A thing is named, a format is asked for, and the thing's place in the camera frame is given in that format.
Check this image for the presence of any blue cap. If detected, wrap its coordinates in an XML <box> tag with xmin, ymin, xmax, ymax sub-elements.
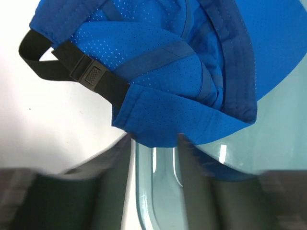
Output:
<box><xmin>18</xmin><ymin>0</ymin><xmax>307</xmax><ymax>182</ymax></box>

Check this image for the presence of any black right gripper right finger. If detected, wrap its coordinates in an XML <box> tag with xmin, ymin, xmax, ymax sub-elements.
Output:
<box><xmin>177</xmin><ymin>134</ymin><xmax>307</xmax><ymax>230</ymax></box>

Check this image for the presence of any teal plastic basket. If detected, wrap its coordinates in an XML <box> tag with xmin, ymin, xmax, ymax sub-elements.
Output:
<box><xmin>135</xmin><ymin>58</ymin><xmax>307</xmax><ymax>230</ymax></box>

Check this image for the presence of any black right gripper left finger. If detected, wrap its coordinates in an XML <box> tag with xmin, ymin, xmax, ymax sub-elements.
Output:
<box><xmin>0</xmin><ymin>135</ymin><xmax>131</xmax><ymax>230</ymax></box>

